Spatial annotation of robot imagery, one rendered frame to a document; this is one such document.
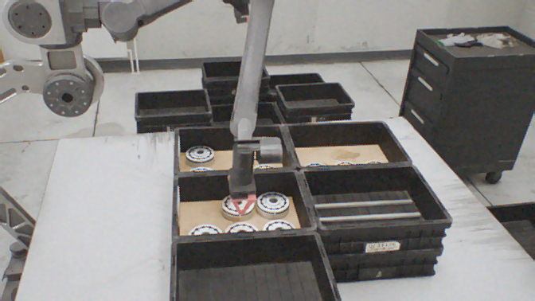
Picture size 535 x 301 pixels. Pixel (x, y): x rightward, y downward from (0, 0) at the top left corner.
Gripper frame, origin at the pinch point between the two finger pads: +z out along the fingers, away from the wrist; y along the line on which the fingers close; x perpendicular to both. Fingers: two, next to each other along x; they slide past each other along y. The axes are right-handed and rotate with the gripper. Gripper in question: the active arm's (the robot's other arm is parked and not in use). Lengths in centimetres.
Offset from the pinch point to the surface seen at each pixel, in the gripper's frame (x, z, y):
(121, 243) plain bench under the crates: 36.3, 28.6, 15.2
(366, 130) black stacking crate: -53, 8, 50
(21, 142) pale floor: 128, 109, 194
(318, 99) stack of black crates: -64, 53, 155
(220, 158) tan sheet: 3.0, 16.0, 44.5
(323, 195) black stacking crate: -30.4, 14.1, 19.5
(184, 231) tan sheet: 15.8, 14.5, 5.2
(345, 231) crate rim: -28.9, 3.6, -8.3
